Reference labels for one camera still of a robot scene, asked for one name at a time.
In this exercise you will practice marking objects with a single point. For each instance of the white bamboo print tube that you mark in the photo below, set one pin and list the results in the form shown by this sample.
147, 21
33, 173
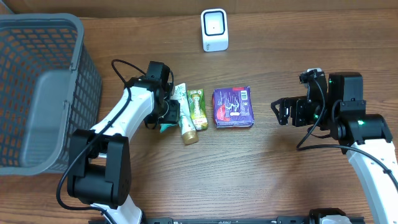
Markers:
188, 130

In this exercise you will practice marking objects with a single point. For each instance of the green yellow snack pouch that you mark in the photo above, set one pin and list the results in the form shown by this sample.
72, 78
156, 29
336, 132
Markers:
196, 102

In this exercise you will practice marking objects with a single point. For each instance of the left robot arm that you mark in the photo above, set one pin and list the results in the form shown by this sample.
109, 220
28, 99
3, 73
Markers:
99, 170

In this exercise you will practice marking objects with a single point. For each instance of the white barcode scanner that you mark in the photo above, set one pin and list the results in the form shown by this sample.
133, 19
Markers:
214, 30

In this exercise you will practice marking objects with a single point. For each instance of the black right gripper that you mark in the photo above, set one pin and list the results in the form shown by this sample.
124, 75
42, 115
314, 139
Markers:
299, 120

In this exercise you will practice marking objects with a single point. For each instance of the purple sanitary pad pack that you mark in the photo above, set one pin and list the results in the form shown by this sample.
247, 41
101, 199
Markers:
232, 107

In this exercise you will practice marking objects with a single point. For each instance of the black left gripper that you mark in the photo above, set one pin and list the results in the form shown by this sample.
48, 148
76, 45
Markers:
171, 111

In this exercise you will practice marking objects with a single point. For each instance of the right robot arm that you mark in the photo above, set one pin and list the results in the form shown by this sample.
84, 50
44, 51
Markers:
335, 103

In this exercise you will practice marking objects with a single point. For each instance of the grey plastic mesh basket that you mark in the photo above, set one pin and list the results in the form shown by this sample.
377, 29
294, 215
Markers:
50, 87

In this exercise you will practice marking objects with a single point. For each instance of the teal plastic packet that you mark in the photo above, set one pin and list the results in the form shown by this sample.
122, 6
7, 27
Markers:
164, 127

